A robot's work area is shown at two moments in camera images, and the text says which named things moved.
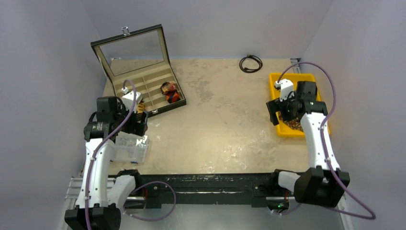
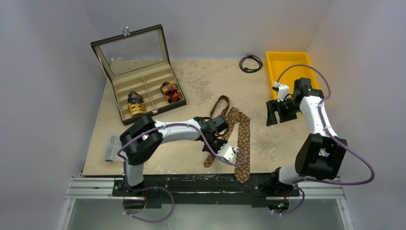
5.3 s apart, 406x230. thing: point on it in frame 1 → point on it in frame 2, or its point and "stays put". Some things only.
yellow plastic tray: (283, 130) → (278, 61)
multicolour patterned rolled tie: (166, 87) stays put
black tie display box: (141, 57) stays put
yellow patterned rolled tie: (141, 107) stays put
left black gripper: (136, 127) → (221, 143)
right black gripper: (277, 108) stays put
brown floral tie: (295, 123) → (242, 170)
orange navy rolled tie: (172, 96) stays put
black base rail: (231, 188) stays put
